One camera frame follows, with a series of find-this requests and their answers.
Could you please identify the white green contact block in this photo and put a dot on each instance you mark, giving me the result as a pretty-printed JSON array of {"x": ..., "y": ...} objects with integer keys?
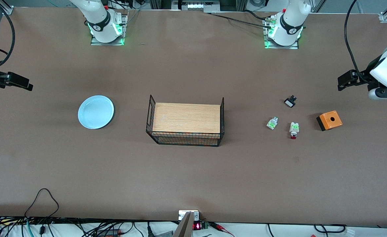
[{"x": 272, "y": 123}]

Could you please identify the light wooden board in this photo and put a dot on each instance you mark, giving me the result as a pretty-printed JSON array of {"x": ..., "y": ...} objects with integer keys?
[{"x": 186, "y": 117}]

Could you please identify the small metal camera bracket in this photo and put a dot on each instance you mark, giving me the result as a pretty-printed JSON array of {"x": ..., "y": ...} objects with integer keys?
[{"x": 181, "y": 214}]

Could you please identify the orange button enclosure box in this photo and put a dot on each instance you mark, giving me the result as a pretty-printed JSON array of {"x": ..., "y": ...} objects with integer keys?
[{"x": 330, "y": 120}]

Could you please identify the white Franka left arm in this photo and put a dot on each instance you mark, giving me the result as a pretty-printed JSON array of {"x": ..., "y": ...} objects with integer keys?
[{"x": 290, "y": 23}]

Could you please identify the red push button switch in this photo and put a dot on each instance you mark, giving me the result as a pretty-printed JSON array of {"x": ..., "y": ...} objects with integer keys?
[{"x": 294, "y": 129}]

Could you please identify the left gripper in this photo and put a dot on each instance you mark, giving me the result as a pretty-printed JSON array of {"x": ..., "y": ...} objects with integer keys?
[{"x": 362, "y": 76}]

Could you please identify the black white switch part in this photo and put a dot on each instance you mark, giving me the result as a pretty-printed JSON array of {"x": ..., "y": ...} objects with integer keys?
[{"x": 290, "y": 102}]

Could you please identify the grey camera support beam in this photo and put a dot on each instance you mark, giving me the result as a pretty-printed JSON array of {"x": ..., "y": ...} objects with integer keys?
[{"x": 184, "y": 228}]

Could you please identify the light blue round plate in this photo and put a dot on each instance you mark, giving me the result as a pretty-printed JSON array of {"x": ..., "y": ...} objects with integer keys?
[{"x": 96, "y": 112}]

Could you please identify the red digit display module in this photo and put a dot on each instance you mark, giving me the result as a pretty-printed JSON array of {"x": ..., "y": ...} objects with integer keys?
[{"x": 197, "y": 225}]

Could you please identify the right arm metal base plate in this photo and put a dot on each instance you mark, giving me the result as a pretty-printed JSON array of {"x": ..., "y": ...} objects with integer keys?
[{"x": 125, "y": 33}]

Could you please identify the red clip test leads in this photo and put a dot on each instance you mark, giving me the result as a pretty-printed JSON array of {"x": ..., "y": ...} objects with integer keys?
[{"x": 223, "y": 228}]

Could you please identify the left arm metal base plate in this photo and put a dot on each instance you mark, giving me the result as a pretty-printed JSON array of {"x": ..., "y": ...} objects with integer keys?
[{"x": 280, "y": 47}]

